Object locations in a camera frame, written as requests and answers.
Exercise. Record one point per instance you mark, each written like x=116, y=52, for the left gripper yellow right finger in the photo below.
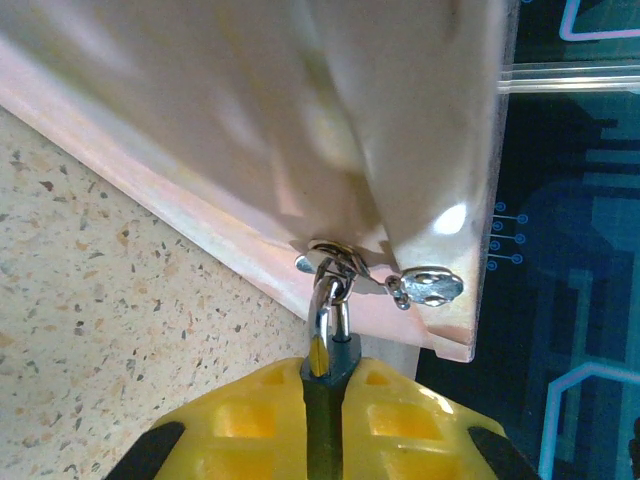
x=415, y=425

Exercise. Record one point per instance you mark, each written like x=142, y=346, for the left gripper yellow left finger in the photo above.
x=235, y=425

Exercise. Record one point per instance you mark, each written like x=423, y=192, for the small grey padlock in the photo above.
x=325, y=400

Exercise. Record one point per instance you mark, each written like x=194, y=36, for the silver box latch flap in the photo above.
x=432, y=286

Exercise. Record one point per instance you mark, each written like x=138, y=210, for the pink printed tin box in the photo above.
x=225, y=125

